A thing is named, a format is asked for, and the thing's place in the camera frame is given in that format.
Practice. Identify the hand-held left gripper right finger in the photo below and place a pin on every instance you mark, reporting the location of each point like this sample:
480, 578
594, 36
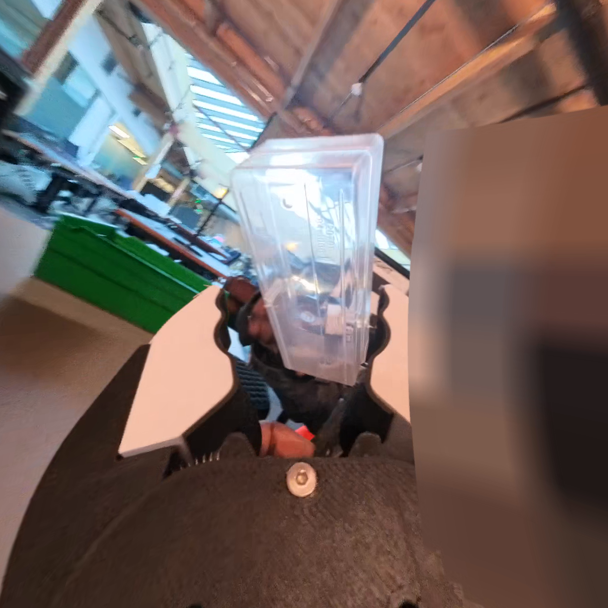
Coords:
396, 356

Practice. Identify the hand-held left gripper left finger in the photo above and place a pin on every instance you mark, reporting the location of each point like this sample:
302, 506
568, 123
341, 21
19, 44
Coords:
180, 380

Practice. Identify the clear plastic drawer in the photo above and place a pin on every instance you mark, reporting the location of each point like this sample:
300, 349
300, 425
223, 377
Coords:
308, 237

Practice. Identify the green plastic bin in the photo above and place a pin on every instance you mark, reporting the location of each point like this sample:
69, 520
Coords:
118, 285

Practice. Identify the wooden office desk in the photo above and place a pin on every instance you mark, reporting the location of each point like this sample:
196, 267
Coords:
161, 230

